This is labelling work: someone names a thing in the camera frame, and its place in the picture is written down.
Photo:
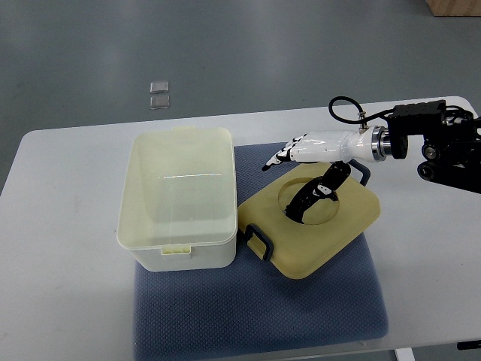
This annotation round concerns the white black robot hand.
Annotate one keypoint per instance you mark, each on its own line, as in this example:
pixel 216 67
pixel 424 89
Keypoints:
pixel 340 149

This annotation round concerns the yellow box lid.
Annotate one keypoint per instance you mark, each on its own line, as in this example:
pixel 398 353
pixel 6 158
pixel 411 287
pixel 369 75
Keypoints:
pixel 299 249

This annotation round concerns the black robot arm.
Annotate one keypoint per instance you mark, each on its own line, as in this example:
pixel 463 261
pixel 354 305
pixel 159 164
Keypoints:
pixel 451 145

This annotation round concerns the wooden box corner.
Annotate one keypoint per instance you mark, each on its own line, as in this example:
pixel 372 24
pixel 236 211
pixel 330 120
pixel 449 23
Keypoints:
pixel 454 8

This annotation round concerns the white storage box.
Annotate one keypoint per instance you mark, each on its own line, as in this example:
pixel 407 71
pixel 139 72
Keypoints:
pixel 179 204

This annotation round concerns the blue grey cushion mat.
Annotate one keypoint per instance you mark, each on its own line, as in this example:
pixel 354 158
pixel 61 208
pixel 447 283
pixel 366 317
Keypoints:
pixel 250 307

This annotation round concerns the upper metal floor plate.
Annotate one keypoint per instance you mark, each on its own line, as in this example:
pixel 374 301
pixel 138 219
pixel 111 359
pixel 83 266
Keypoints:
pixel 159 86

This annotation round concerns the white table leg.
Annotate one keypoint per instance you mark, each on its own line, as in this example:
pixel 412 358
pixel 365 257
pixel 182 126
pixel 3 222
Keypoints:
pixel 404 354

